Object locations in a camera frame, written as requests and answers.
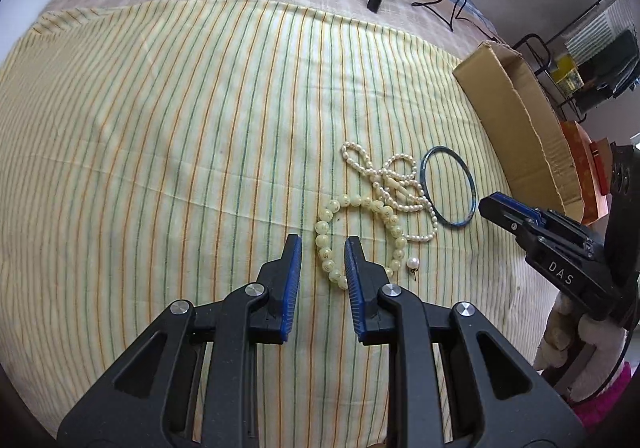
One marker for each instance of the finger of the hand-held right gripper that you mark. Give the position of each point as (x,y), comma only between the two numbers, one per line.
(505,218)
(520,204)

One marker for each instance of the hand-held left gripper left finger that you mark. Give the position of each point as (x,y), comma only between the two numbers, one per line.
(292,288)

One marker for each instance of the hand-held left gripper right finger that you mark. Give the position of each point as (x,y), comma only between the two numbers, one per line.
(355,298)

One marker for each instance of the blue bangle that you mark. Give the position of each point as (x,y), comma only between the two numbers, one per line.
(470,188)

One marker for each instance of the pearl earring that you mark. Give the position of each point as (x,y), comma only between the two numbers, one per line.
(413,262)

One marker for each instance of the cardboard box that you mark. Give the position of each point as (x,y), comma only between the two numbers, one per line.
(505,103)

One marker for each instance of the orange cloth covered table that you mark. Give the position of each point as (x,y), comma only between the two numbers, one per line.
(585,173)

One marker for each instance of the red box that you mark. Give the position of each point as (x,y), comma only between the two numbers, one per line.
(602,163)

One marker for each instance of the pink cloth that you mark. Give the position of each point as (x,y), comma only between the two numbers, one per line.
(610,398)

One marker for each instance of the yellow box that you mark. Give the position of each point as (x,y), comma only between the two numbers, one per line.
(567,75)

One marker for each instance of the black clothes rack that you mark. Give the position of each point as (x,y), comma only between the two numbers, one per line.
(537,53)

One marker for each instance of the dark hanging clothes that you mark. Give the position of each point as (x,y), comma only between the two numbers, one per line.
(615,63)

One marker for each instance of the yellow striped cloth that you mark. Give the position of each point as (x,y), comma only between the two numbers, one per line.
(175,153)

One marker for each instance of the striped towel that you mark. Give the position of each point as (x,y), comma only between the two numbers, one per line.
(595,33)

